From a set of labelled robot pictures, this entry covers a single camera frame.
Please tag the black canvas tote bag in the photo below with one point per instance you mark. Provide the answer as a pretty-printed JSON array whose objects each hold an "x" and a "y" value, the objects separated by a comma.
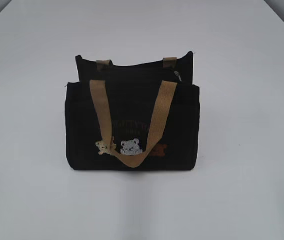
[{"x": 131, "y": 93}]

